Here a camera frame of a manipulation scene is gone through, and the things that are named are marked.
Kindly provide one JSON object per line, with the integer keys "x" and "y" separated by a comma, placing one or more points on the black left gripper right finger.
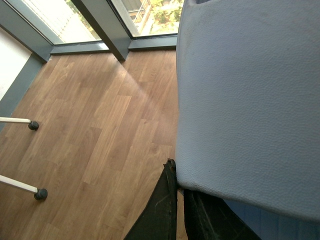
{"x": 208, "y": 217}

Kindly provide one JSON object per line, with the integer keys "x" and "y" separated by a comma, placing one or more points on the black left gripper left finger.
{"x": 158, "y": 220}

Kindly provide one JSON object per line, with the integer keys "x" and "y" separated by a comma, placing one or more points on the light blue slide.
{"x": 248, "y": 77}

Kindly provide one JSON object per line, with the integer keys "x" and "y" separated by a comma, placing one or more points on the white chair leg, upper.
{"x": 32, "y": 125}

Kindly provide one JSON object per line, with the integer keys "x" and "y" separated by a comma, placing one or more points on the white chair leg,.
{"x": 38, "y": 193}
{"x": 32, "y": 125}

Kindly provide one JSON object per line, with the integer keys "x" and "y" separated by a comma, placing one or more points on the white chair leg, lower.
{"x": 38, "y": 193}

